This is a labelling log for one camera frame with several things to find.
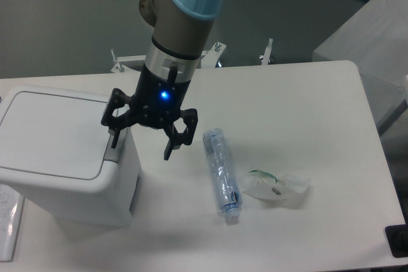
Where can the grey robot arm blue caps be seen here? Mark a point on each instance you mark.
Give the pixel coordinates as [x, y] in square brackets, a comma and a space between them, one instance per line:
[181, 29]

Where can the crushed clear plastic bottle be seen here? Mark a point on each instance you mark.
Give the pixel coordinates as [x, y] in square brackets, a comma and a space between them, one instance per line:
[222, 173]

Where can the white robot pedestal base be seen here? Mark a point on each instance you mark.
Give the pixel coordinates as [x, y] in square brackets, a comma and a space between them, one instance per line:
[208, 59]

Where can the laminated paper sheet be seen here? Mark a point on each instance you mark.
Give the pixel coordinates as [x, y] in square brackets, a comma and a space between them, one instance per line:
[12, 204]

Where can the black device at table edge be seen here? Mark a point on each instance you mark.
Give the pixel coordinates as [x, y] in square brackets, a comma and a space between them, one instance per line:
[397, 240]

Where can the white push-lid trash can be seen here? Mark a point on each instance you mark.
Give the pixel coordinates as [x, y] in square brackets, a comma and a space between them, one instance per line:
[56, 153]

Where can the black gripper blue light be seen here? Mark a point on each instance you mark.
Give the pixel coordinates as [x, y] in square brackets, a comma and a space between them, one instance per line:
[161, 100]

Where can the grey cabinet beside table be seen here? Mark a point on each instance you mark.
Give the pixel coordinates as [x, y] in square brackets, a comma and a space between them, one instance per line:
[375, 39]

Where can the crumpled clear plastic wrapper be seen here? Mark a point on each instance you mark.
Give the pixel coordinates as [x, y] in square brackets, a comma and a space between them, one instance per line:
[264, 190]

